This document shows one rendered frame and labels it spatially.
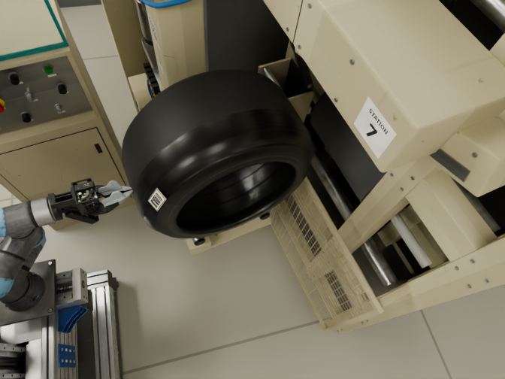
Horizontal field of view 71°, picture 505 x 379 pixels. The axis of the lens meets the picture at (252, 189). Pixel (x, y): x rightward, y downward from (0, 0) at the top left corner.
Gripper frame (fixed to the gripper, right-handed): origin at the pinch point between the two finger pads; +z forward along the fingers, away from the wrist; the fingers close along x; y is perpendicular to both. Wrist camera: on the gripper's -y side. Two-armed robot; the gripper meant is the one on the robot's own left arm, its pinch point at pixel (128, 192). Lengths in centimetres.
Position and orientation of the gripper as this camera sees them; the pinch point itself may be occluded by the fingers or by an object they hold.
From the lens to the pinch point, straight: 111.7
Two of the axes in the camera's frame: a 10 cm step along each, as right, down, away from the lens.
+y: 1.8, -5.0, -8.5
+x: -4.1, -8.2, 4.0
